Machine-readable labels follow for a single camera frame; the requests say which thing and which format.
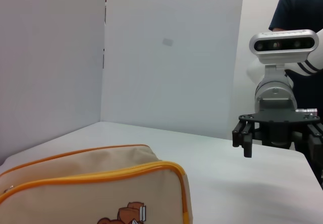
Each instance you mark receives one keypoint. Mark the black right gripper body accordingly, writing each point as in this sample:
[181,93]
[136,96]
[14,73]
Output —
[277,118]

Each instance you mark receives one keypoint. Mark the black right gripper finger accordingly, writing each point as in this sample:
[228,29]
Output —
[316,140]
[246,138]

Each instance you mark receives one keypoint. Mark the beige food bag orange trim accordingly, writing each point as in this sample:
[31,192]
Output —
[75,198]

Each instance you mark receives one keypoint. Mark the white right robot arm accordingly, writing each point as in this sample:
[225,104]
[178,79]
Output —
[275,89]

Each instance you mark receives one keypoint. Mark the silver metal zipper pull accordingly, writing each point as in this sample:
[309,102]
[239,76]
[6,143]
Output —
[8,189]

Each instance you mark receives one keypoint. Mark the person in dark shirt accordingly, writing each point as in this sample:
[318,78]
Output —
[295,7]

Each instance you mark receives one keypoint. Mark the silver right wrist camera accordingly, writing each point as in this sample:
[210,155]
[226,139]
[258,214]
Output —
[283,46]

